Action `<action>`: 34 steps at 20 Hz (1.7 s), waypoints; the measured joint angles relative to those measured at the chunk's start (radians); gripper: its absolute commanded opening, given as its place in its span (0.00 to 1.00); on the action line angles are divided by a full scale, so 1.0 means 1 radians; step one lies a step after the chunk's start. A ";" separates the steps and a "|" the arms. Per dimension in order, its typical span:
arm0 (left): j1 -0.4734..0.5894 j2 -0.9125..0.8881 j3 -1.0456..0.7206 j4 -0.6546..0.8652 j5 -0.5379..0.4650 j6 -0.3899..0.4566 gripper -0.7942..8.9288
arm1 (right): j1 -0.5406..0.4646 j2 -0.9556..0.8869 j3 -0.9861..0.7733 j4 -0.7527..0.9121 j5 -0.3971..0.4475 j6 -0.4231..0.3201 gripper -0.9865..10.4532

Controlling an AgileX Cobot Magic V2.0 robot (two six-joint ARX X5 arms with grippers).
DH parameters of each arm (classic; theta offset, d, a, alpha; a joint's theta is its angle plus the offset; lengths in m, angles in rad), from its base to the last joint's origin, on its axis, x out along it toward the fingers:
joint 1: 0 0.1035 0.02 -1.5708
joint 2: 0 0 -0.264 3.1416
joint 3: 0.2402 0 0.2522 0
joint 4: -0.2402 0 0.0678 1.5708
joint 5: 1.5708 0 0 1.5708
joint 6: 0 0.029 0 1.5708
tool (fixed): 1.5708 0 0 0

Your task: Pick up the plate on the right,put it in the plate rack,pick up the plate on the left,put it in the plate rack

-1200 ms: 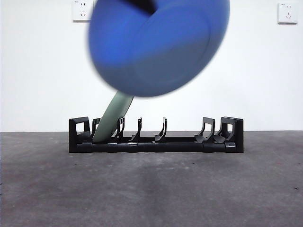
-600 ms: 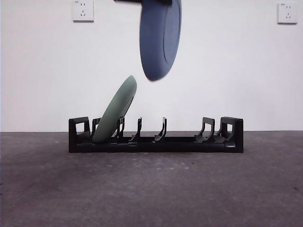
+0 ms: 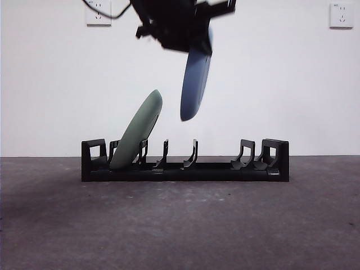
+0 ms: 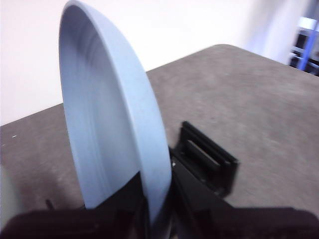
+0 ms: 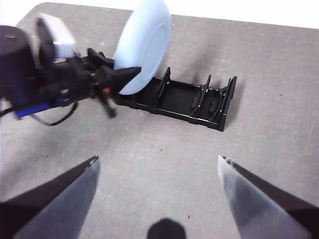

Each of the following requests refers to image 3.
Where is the blue round plate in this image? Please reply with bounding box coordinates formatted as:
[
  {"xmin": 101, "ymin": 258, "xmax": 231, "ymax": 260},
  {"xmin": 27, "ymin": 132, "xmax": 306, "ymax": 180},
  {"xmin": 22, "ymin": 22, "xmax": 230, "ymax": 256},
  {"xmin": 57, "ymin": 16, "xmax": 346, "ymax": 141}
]
[{"xmin": 179, "ymin": 26, "xmax": 214, "ymax": 122}]

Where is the green round plate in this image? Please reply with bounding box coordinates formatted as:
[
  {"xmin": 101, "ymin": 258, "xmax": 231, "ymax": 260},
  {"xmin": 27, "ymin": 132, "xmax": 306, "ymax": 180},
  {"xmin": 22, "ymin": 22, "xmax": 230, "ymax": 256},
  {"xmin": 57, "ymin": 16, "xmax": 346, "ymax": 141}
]
[{"xmin": 109, "ymin": 89, "xmax": 163, "ymax": 170}]

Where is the black plastic plate rack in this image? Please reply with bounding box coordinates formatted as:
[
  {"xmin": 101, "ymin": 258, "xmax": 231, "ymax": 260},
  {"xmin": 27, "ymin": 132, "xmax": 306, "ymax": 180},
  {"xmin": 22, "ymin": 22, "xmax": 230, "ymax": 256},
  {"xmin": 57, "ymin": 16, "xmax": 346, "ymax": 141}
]
[{"xmin": 81, "ymin": 138, "xmax": 290, "ymax": 183}]

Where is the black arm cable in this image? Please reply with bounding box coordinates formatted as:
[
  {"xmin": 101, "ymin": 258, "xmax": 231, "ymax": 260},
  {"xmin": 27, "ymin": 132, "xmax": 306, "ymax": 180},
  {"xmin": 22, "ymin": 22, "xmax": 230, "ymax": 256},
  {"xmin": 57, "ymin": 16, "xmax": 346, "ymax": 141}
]
[{"xmin": 82, "ymin": 0, "xmax": 132, "ymax": 20}]

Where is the white wall socket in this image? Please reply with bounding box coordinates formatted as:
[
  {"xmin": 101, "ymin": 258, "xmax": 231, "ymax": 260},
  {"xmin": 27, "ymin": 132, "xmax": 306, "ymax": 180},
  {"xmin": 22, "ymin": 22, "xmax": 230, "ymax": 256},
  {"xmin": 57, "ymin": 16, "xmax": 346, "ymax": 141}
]
[
  {"xmin": 86, "ymin": 0, "xmax": 113, "ymax": 28},
  {"xmin": 329, "ymin": 2, "xmax": 354, "ymax": 29}
]

